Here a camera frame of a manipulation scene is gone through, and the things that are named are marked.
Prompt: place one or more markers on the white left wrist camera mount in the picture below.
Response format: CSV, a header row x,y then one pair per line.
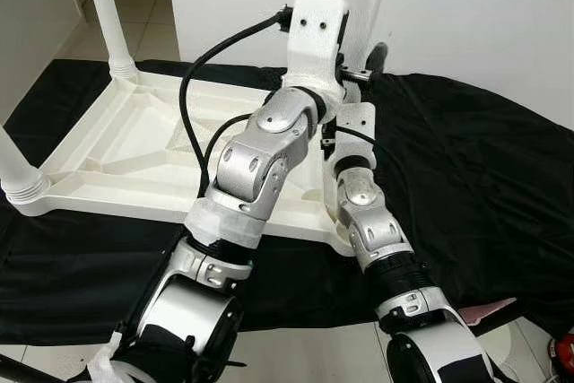
x,y
314,33

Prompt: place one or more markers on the red black round device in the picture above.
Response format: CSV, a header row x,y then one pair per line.
x,y
567,354

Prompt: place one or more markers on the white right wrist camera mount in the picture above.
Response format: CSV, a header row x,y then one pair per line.
x,y
359,118

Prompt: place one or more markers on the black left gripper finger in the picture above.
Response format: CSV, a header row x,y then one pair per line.
x,y
377,58

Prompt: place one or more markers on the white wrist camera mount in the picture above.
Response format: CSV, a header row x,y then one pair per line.
x,y
359,118
314,33

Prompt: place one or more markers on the pink fabric piece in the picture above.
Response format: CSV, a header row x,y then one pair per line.
x,y
489,309

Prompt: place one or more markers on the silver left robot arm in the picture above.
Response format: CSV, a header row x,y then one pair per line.
x,y
260,150

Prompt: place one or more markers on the white plastic table top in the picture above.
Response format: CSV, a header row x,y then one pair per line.
x,y
117,159

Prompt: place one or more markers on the black table cloth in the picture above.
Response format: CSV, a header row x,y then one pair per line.
x,y
484,177

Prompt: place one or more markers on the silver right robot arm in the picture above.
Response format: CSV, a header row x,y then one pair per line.
x,y
368,213

